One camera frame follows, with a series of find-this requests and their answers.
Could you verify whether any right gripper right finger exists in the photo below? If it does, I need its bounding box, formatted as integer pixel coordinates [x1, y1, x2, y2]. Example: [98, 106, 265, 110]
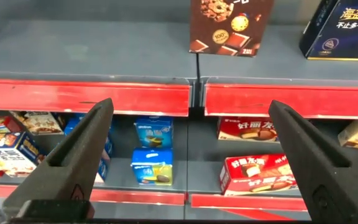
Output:
[268, 100, 358, 222]

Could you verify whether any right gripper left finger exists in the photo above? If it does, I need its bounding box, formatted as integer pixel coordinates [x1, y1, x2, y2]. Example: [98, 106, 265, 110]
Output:
[2, 98, 114, 218]

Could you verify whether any grey shop shelf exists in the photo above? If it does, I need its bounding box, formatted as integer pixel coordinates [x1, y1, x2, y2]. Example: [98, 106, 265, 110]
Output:
[0, 0, 358, 221]

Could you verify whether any beige cookie box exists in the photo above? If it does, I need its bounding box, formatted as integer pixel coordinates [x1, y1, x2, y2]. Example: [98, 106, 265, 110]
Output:
[11, 111, 64, 136]

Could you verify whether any blue and white snack box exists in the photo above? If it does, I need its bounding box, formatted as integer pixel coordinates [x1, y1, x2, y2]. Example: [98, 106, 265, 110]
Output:
[0, 131, 48, 178]

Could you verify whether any red chocolate pie box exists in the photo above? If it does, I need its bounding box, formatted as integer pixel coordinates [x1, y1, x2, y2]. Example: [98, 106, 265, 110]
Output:
[219, 153, 298, 197]
[217, 116, 279, 143]

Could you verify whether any blue and yellow cookie box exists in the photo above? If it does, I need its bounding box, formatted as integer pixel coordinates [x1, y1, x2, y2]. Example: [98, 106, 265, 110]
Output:
[131, 147, 174, 187]

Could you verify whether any blue sandwich cookie box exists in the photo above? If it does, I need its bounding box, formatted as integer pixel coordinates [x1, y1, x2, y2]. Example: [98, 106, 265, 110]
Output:
[134, 116, 174, 149]

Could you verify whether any dark blue snack box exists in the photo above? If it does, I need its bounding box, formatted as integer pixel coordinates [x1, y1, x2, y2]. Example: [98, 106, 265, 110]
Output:
[299, 0, 358, 62]

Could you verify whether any brown chocolate cookie box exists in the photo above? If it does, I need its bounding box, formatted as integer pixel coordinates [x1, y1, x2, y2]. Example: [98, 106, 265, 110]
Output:
[188, 0, 275, 58]

